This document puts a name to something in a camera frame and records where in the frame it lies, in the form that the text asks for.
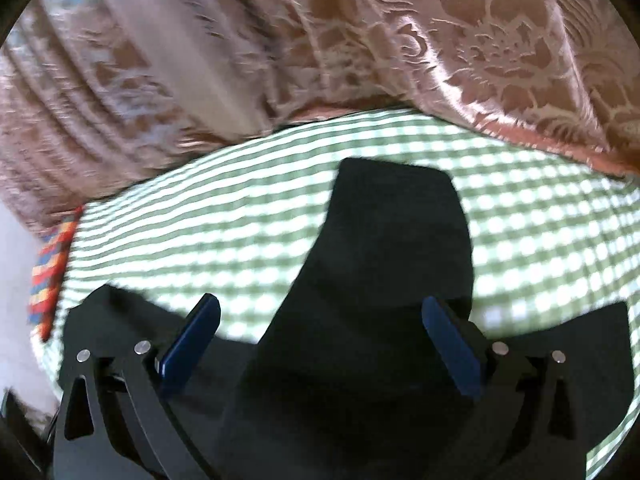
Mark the brown floral curtain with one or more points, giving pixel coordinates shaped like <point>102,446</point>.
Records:
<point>500,60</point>

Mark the black pants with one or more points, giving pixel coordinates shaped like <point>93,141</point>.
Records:
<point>390,240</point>

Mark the colourful patterned cushion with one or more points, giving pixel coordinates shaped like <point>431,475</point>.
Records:
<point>50,270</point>

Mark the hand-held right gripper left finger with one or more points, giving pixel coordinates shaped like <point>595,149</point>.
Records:
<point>192,340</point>

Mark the green checked bed sheet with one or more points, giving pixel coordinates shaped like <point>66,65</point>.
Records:
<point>225,220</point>

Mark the plain white curtain strip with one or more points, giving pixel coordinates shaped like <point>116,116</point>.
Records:
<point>150,35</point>

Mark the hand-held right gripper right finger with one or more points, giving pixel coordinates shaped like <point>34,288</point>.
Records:
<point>450,345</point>

